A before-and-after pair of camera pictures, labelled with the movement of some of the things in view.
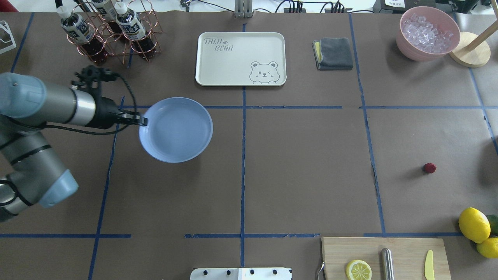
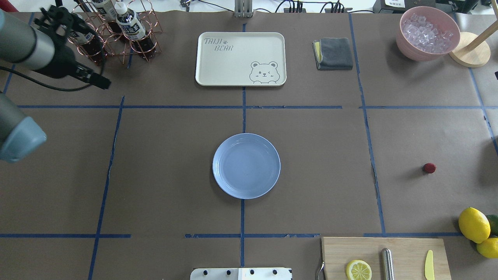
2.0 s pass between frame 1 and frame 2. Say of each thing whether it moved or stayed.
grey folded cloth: stayed
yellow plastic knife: stayed
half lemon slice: stayed
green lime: stayed
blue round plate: moved
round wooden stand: stayed
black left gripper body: moved
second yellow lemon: stayed
